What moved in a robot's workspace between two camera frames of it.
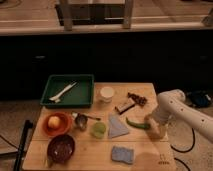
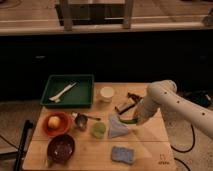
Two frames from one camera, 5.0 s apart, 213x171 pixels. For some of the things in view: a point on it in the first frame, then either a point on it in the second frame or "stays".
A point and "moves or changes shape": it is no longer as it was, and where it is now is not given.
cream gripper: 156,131 → 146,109
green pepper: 143,125 moves or changes shape
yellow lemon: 54,122 stays
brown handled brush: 131,102 stays
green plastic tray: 68,91 stays
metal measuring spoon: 81,120 stays
